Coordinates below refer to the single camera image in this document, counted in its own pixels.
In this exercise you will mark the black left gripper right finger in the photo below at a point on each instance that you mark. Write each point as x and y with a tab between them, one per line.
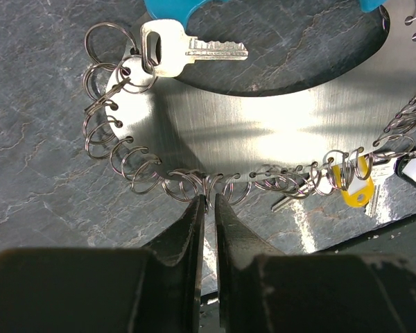
260	289

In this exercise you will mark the black key tag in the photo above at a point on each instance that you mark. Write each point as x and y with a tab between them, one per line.
405	168

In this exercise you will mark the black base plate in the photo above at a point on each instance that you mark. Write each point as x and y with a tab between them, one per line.
398	237

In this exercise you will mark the blue key tag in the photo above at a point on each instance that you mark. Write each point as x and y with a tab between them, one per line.
183	10

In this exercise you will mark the yellow key tag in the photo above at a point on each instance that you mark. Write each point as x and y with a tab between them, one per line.
353	179

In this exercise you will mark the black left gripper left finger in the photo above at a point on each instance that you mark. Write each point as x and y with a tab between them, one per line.
154	288

